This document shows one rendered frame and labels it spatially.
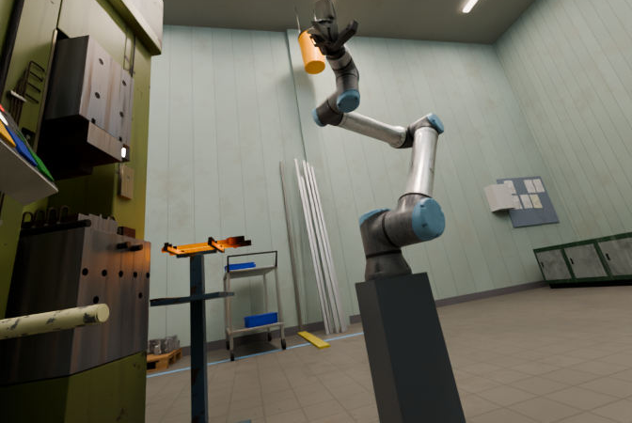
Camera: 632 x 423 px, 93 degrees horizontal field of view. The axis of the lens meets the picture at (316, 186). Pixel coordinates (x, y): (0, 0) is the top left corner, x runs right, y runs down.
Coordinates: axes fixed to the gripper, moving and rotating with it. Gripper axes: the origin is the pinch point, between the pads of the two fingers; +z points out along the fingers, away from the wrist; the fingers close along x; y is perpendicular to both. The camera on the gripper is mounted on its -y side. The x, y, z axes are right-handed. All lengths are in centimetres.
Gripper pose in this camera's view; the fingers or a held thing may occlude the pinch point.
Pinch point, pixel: (319, 3)
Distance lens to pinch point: 111.4
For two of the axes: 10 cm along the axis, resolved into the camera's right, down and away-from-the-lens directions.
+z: -4.1, -3.7, -8.3
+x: 2.4, -9.3, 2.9
